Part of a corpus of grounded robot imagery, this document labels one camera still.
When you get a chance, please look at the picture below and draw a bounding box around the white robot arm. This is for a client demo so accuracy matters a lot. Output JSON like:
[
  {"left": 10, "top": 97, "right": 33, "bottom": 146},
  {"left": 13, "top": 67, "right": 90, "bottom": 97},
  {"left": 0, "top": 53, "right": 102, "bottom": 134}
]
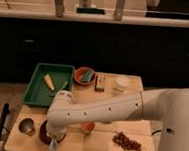
[{"left": 46, "top": 88, "right": 189, "bottom": 151}]

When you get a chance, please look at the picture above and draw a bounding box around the orange bowl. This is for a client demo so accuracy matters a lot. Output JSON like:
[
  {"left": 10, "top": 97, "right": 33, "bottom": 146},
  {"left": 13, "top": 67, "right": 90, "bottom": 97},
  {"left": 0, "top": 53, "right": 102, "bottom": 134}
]
[{"left": 74, "top": 67, "right": 96, "bottom": 85}]

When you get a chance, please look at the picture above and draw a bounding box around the dark purple bowl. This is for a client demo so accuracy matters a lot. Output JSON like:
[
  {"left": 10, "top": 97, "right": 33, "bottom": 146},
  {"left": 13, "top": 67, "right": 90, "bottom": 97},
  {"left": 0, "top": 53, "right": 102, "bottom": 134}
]
[{"left": 39, "top": 120, "right": 66, "bottom": 145}]

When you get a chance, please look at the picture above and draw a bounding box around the blue-green sponge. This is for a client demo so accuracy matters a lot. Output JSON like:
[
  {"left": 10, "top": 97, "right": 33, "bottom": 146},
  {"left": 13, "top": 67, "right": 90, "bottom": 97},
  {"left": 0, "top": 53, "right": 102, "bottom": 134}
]
[{"left": 81, "top": 69, "right": 93, "bottom": 83}]

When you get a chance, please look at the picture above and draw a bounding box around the brown rectangular block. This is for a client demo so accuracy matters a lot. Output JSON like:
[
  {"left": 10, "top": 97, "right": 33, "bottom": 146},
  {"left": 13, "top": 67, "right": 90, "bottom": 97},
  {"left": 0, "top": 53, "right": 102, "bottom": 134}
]
[{"left": 95, "top": 75, "right": 106, "bottom": 92}]

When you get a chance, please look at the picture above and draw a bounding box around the white round container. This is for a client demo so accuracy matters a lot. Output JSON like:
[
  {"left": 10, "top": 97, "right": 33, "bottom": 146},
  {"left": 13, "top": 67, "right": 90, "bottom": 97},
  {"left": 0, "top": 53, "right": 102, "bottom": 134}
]
[{"left": 115, "top": 76, "right": 130, "bottom": 93}]

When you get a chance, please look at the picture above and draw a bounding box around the green vegetable piece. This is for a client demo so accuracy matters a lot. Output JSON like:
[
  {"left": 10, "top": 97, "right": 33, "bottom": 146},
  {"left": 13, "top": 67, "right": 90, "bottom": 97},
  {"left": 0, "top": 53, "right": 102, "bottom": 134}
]
[{"left": 48, "top": 81, "right": 68, "bottom": 97}]

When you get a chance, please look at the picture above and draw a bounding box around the yellow corn cob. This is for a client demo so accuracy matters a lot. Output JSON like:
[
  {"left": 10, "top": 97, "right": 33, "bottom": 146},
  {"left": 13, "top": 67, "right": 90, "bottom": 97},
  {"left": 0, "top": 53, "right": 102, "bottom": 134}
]
[{"left": 43, "top": 73, "right": 55, "bottom": 91}]

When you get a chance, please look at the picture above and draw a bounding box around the orange red cup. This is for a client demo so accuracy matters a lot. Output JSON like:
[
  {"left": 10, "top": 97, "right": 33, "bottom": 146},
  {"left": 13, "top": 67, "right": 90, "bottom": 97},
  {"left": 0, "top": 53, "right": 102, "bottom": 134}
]
[{"left": 81, "top": 122, "right": 95, "bottom": 135}]

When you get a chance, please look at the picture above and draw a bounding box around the green plastic tray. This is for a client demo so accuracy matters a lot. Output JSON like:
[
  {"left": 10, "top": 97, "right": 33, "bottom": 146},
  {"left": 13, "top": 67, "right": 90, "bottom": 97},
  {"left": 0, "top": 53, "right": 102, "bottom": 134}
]
[{"left": 23, "top": 63, "right": 75, "bottom": 108}]

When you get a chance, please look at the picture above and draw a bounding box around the bunch of dark grapes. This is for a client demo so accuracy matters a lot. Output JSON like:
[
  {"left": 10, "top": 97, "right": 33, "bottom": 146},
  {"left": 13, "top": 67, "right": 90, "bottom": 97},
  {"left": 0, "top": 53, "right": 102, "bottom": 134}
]
[{"left": 112, "top": 132, "right": 142, "bottom": 151}]

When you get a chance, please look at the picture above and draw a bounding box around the green base object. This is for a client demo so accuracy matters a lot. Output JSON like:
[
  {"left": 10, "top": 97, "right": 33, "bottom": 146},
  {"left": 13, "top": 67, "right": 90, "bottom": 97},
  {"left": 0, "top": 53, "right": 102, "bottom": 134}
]
[{"left": 76, "top": 7, "right": 105, "bottom": 15}]

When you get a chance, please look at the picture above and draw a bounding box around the silver metal cup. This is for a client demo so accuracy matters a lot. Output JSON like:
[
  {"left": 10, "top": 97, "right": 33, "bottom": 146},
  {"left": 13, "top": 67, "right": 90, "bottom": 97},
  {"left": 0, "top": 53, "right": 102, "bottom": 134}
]
[{"left": 18, "top": 118, "right": 36, "bottom": 136}]

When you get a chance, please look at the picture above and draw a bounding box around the black metal stand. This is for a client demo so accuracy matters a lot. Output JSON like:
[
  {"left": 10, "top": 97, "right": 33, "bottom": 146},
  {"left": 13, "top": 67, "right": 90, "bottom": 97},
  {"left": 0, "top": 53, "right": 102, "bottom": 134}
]
[{"left": 0, "top": 103, "right": 10, "bottom": 139}]

